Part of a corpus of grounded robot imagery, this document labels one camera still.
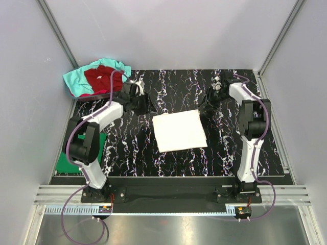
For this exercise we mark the teal t-shirt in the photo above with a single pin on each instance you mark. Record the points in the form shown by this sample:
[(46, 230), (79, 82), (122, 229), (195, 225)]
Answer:
[(77, 83)]

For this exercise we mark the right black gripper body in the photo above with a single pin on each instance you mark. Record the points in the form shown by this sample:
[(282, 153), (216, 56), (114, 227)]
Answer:
[(215, 97)]

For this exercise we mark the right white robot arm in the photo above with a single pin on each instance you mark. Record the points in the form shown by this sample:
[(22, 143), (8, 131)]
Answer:
[(253, 124)]

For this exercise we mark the aluminium frame rail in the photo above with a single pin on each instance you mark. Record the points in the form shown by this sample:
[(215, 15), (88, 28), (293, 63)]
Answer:
[(54, 194)]

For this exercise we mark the white printed t-shirt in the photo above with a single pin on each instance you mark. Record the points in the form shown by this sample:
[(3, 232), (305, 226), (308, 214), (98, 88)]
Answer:
[(179, 131)]

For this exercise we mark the folded green t-shirt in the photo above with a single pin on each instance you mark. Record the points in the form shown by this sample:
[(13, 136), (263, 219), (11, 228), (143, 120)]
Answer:
[(64, 167)]

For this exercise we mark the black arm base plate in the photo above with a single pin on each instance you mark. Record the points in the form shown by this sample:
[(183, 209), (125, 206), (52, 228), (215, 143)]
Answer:
[(167, 194)]

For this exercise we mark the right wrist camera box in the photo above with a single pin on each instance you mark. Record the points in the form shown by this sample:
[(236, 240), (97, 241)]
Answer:
[(216, 85)]

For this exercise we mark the pink garment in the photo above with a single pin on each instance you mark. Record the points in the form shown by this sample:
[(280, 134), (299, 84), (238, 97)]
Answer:
[(88, 94)]

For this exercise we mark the dark laundry basket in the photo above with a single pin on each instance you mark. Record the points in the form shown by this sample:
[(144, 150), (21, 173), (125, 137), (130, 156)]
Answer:
[(86, 99)]

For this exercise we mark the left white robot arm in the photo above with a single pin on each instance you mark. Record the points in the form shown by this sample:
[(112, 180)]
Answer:
[(82, 138)]

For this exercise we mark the red t-shirt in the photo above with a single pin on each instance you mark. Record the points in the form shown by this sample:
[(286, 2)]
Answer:
[(103, 79)]

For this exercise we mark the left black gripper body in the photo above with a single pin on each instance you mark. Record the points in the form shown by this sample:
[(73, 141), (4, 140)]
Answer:
[(141, 104)]

